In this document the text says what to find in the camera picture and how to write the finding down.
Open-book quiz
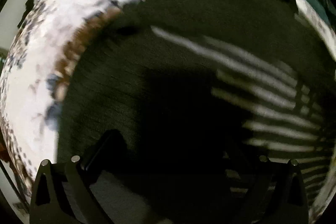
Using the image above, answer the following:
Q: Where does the black striped small garment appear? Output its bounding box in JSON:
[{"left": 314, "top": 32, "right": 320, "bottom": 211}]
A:
[{"left": 57, "top": 0, "right": 335, "bottom": 223}]

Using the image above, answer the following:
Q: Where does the white floral bed sheet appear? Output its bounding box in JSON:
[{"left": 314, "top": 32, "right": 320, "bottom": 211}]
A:
[{"left": 0, "top": 0, "right": 336, "bottom": 224}]

